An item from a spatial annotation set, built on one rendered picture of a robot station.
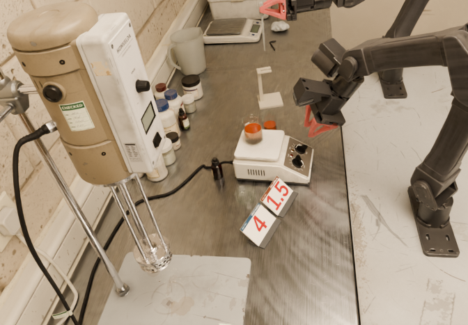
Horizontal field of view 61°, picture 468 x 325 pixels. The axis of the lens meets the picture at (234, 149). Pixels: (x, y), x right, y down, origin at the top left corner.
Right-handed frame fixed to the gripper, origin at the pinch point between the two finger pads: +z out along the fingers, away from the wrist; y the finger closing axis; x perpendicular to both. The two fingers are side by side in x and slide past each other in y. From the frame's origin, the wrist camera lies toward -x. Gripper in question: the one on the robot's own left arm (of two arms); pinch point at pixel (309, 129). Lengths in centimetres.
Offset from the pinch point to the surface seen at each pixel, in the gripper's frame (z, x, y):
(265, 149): 7.9, -9.6, 1.7
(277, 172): 9.8, -6.7, 7.5
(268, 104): 18.3, 4.2, -27.2
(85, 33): -33, -58, 22
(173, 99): 24.5, -27.0, -29.7
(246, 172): 14.8, -12.7, 4.5
